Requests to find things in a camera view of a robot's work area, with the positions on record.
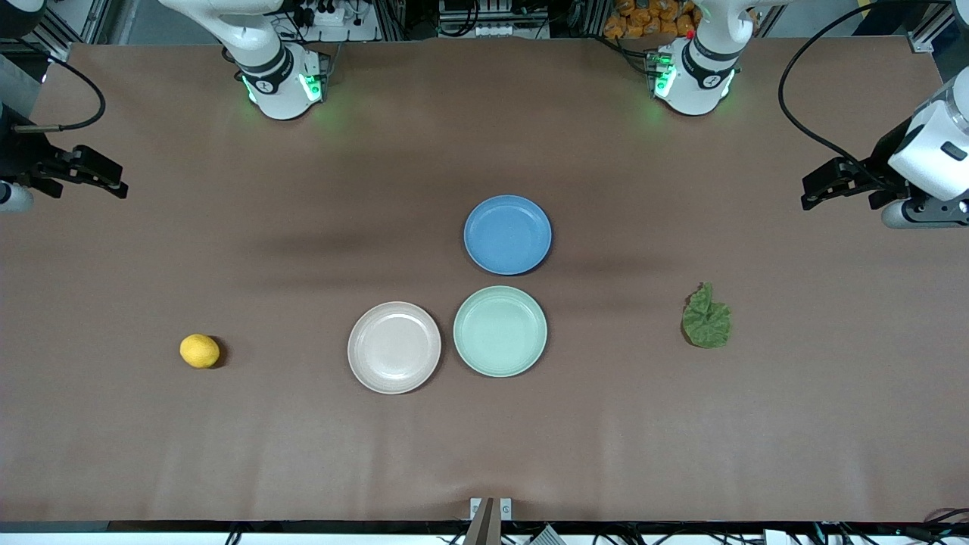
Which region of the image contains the green lettuce leaf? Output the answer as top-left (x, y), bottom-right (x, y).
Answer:
top-left (681, 282), bottom-right (733, 350)

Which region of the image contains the yellow lemon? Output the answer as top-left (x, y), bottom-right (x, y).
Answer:
top-left (179, 334), bottom-right (221, 369)

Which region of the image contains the grey panel beside table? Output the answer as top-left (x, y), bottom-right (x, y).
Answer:
top-left (0, 53), bottom-right (40, 114)

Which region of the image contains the bag of orange fruit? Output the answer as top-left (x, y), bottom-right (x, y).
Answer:
top-left (603, 0), bottom-right (701, 40)

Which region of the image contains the white power strip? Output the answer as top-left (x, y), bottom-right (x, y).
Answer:
top-left (291, 0), bottom-right (379, 42)

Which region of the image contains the blue plate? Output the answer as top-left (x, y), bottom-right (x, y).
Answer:
top-left (463, 195), bottom-right (553, 276)

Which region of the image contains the beige plate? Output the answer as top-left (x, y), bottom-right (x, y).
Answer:
top-left (347, 301), bottom-right (443, 395)

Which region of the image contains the light green plate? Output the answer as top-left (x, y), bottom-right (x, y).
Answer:
top-left (453, 285), bottom-right (549, 378)

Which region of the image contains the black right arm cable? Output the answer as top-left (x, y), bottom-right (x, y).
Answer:
top-left (14, 57), bottom-right (106, 135)

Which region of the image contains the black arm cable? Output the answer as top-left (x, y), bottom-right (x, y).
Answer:
top-left (14, 57), bottom-right (106, 135)
top-left (777, 0), bottom-right (956, 186)

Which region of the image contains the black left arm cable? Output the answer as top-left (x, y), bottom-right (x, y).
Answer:
top-left (777, 0), bottom-right (956, 186)

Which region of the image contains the aluminium frame profile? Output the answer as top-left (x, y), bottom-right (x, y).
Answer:
top-left (38, 0), bottom-right (116, 46)
top-left (908, 9), bottom-right (961, 54)

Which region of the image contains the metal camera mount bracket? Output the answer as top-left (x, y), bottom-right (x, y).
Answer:
top-left (463, 497), bottom-right (514, 545)

